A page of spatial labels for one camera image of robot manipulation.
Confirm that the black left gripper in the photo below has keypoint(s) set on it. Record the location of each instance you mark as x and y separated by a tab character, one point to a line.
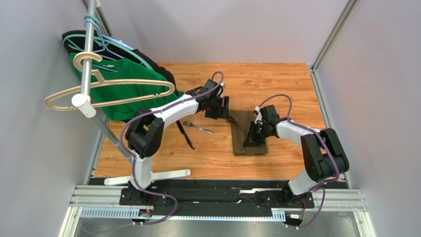
223	113

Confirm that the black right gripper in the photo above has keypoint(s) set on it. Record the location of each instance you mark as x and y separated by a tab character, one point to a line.
255	132

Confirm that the brown cloth napkin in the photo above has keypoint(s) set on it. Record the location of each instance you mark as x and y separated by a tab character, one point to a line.
240	126

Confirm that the silver fork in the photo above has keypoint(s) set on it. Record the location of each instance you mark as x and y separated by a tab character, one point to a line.
190	124

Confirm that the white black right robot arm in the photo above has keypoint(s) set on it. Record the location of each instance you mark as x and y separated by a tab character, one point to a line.
323	155

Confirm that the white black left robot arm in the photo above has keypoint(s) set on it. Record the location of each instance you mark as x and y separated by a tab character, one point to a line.
144	133

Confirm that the green t-shirt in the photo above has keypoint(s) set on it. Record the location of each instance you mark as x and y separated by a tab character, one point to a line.
127	69

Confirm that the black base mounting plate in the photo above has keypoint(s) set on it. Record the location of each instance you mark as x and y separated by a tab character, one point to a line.
258	197

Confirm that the white rack base foot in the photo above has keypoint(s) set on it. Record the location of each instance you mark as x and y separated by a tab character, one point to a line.
154	177

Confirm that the silver clothes rack pole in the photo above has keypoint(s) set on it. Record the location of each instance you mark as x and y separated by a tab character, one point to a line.
92	24

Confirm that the teal plastic hanger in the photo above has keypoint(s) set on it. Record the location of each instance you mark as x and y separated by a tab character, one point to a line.
125	47

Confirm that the beige plastic hanger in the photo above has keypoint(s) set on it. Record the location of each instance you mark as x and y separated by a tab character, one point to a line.
129	82

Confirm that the black garment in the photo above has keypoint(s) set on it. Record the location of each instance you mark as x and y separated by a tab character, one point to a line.
111	49

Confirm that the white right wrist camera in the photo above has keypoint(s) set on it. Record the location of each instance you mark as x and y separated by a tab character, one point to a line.
258	116

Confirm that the aluminium frame rail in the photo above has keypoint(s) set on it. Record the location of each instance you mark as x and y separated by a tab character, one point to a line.
94	210

